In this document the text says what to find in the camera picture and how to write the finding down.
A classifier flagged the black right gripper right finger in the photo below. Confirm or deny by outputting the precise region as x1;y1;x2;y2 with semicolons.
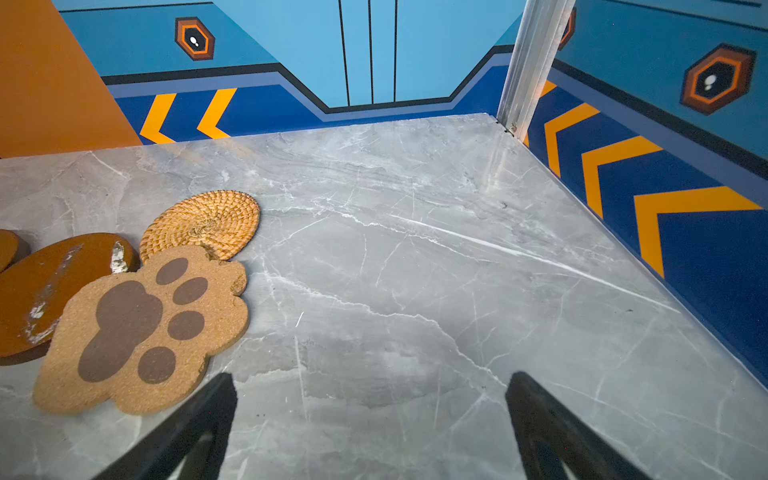
505;371;648;479

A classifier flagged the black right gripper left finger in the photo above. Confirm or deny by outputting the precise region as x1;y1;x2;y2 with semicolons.
97;372;238;479

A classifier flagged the cork paw print coaster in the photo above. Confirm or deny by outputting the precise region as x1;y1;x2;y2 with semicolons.
33;246;249;415

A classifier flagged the scratched brown round coaster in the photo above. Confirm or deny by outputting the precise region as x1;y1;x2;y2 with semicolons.
1;233;140;366

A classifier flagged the woven rattan round coaster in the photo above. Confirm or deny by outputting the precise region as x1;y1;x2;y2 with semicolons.
139;190;261;262

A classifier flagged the plain brown round coaster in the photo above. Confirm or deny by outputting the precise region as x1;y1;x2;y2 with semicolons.
0;230;30;272

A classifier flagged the aluminium corner post right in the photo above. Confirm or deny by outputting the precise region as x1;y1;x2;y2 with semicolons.
496;0;575;141

